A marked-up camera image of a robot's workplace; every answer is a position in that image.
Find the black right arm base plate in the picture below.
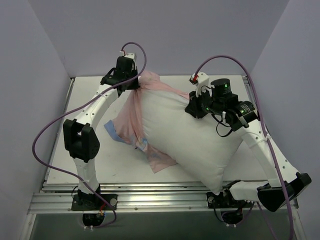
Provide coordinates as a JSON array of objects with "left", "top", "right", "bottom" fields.
[{"left": 206, "top": 191, "right": 252, "bottom": 209}]

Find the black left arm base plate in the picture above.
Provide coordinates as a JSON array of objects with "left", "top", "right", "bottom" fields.
[{"left": 71, "top": 193, "right": 118, "bottom": 211}]

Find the aluminium table edge rail left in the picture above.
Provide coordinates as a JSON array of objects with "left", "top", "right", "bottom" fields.
[{"left": 43, "top": 77, "right": 76, "bottom": 183}]

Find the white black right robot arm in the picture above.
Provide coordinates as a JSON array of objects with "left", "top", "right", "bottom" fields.
[{"left": 185, "top": 75, "right": 312, "bottom": 212}]

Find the white pillow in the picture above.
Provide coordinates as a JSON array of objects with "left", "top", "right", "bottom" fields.
[{"left": 141, "top": 90, "right": 243, "bottom": 195}]

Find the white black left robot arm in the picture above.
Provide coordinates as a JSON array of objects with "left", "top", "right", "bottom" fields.
[{"left": 62, "top": 53, "right": 139, "bottom": 210}]

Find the aluminium table edge rail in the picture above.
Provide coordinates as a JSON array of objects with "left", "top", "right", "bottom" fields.
[
  {"left": 43, "top": 77, "right": 76, "bottom": 183},
  {"left": 241, "top": 74, "right": 280, "bottom": 161}
]

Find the aluminium table edge rail right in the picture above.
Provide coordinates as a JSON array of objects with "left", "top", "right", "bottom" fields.
[{"left": 241, "top": 74, "right": 280, "bottom": 161}]

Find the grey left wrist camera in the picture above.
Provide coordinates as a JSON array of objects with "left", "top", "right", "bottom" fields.
[{"left": 119, "top": 50, "right": 137, "bottom": 62}]

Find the blue printed pillowcase pink inside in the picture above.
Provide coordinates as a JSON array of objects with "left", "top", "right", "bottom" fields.
[{"left": 104, "top": 71, "right": 189, "bottom": 173}]

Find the aluminium front rail frame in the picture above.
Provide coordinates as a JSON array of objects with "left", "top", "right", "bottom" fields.
[{"left": 26, "top": 181, "right": 300, "bottom": 215}]

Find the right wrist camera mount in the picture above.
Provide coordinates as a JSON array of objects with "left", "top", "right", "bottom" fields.
[{"left": 189, "top": 72, "right": 210, "bottom": 97}]

